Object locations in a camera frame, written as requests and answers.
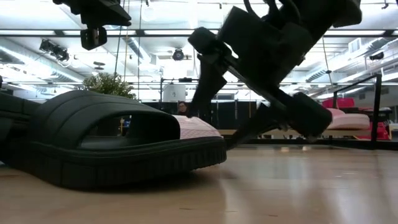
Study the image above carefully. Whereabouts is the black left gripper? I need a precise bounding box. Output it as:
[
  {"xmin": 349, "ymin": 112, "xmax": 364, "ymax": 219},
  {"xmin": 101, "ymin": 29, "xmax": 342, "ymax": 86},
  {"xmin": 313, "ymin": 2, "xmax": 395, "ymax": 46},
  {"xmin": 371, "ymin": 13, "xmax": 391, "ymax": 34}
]
[{"xmin": 52, "ymin": 0, "xmax": 132, "ymax": 52}]

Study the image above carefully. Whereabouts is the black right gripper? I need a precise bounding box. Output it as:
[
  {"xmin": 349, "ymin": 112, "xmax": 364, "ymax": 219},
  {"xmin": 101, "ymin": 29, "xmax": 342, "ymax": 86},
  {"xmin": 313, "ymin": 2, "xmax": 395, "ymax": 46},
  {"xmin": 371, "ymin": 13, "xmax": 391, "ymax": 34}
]
[{"xmin": 187, "ymin": 6, "xmax": 333, "ymax": 151}]

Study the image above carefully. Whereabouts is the pink rubber slide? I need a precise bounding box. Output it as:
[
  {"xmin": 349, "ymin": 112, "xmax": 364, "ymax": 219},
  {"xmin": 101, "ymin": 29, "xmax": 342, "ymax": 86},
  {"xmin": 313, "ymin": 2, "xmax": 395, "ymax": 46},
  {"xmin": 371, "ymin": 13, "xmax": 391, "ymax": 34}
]
[
  {"xmin": 325, "ymin": 107, "xmax": 371, "ymax": 131},
  {"xmin": 172, "ymin": 114, "xmax": 222, "ymax": 139}
]

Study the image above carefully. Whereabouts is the black rubber slide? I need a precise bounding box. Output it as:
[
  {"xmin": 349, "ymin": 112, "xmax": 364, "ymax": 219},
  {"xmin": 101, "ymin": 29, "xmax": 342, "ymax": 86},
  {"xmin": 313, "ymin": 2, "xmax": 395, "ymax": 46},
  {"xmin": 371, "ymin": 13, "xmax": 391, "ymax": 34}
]
[
  {"xmin": 1, "ymin": 90, "xmax": 228, "ymax": 190},
  {"xmin": 0, "ymin": 91, "xmax": 41, "ymax": 163}
]

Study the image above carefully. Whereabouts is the black metal shoe shelf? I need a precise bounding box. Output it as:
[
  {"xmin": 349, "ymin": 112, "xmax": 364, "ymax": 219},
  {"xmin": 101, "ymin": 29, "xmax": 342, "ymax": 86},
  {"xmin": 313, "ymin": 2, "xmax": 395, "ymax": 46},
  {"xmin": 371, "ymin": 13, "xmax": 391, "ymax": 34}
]
[{"xmin": 331, "ymin": 73, "xmax": 382, "ymax": 147}]

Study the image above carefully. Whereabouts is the person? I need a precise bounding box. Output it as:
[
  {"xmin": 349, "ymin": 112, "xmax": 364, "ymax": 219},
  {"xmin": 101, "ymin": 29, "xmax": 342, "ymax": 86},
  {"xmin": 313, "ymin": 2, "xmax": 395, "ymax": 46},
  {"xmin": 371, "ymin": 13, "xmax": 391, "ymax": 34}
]
[{"xmin": 177, "ymin": 101, "xmax": 189, "ymax": 116}]

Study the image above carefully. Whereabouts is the black ceiling spotlight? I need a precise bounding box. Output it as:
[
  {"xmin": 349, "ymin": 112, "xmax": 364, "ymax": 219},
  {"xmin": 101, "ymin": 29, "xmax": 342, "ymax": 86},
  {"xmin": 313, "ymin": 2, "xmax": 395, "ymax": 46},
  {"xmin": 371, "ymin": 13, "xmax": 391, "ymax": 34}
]
[
  {"xmin": 172, "ymin": 47, "xmax": 185, "ymax": 62},
  {"xmin": 39, "ymin": 39, "xmax": 71, "ymax": 63}
]

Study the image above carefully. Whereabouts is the green potted plant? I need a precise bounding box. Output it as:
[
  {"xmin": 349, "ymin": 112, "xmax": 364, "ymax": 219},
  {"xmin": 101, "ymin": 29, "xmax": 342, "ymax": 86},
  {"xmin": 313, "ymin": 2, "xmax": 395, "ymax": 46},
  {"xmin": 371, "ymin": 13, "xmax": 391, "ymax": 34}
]
[{"xmin": 82, "ymin": 72, "xmax": 137, "ymax": 100}]

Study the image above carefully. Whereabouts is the red storage bin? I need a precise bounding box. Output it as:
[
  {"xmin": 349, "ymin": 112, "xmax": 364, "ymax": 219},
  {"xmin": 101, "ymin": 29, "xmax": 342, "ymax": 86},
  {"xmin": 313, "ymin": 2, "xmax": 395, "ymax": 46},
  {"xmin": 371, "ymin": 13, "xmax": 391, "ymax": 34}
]
[
  {"xmin": 322, "ymin": 97, "xmax": 356, "ymax": 110},
  {"xmin": 366, "ymin": 121, "xmax": 391, "ymax": 141}
]

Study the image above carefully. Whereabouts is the black aluminium table frame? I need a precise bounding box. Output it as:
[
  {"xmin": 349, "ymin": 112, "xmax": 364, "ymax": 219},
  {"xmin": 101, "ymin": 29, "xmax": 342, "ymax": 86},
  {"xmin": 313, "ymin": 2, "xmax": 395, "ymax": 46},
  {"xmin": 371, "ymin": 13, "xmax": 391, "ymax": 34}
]
[{"xmin": 223, "ymin": 138, "xmax": 398, "ymax": 151}]

